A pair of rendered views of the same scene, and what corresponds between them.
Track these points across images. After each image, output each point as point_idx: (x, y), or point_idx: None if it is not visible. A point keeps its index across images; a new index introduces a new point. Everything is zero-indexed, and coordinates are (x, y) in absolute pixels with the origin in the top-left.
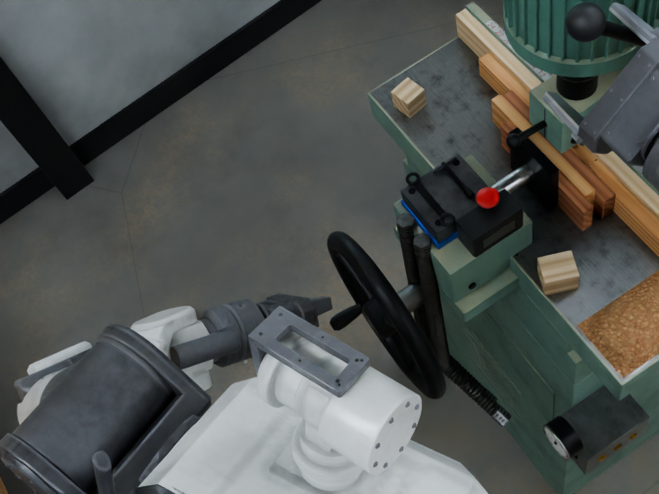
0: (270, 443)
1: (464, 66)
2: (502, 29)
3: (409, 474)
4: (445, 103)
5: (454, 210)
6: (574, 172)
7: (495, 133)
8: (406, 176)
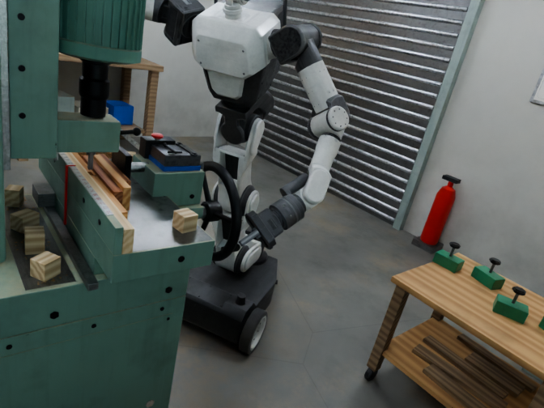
0: (248, 19)
1: (135, 236)
2: (102, 208)
3: (213, 15)
4: (158, 223)
5: (174, 146)
6: (99, 159)
7: (129, 206)
8: (197, 154)
